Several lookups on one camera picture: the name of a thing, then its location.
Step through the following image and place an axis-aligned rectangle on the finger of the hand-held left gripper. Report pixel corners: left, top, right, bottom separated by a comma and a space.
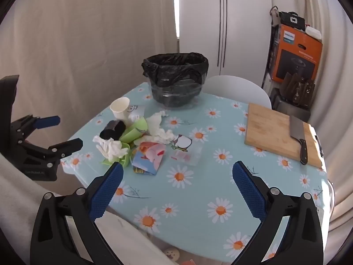
11, 114, 60, 144
19, 138, 83, 169

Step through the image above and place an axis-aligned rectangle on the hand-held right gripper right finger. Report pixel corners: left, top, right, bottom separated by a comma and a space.
230, 160, 324, 265

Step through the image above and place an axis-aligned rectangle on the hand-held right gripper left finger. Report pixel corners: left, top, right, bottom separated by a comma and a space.
30, 161, 125, 265

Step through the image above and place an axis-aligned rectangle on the white tissue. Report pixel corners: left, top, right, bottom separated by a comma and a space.
145, 110, 177, 145
92, 135, 129, 163

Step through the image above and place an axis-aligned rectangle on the black paper cup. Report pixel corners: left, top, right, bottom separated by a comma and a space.
99, 119, 126, 141

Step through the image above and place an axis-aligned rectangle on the white paper cup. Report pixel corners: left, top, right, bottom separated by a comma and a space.
110, 97, 131, 123

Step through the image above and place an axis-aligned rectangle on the trash bin with black bag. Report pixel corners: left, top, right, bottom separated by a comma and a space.
141, 52, 209, 111

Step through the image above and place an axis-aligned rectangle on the blue daisy tablecloth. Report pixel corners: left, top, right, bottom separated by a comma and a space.
59, 82, 333, 264

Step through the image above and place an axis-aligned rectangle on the colourful snack packet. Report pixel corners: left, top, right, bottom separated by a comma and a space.
131, 141, 167, 176

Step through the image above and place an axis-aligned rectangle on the wooden cutting board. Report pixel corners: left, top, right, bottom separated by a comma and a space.
244, 103, 324, 169

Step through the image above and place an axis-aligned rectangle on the clear plastic bag cartoon print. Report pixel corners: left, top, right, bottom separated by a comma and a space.
169, 134, 205, 167

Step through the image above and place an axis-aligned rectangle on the white printed wrapper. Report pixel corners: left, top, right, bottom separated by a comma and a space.
125, 104, 146, 123

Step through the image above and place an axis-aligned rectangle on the beige curtain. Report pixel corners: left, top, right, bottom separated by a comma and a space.
0, 0, 178, 155

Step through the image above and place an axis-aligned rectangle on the black storage box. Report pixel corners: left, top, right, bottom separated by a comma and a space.
270, 87, 311, 122

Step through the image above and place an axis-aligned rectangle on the white chair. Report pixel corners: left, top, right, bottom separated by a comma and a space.
203, 75, 272, 109

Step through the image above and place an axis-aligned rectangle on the brown suede bag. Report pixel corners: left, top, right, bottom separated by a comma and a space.
280, 72, 315, 108

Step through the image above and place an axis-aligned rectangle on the white pleated curtain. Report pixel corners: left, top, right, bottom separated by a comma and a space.
270, 0, 353, 243

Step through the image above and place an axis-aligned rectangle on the orange cardboard box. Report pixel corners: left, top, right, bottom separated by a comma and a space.
266, 23, 323, 85

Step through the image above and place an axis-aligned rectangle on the white wardrobe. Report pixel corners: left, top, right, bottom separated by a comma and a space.
179, 0, 272, 77

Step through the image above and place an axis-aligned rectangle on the white case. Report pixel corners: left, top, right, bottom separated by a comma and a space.
305, 25, 322, 40

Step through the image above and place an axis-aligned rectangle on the beige bag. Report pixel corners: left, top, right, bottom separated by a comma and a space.
270, 6, 280, 27

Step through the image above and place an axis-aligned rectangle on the black handbag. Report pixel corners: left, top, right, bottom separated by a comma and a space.
278, 11, 306, 29

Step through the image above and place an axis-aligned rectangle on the steel cleaver black handle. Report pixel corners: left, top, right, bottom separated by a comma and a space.
289, 115, 308, 165

